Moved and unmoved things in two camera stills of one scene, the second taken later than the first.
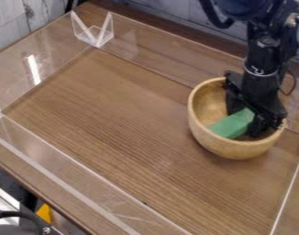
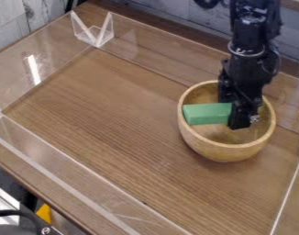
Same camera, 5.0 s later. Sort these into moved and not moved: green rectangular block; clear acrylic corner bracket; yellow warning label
Moved: green rectangular block
Not moved: clear acrylic corner bracket; yellow warning label
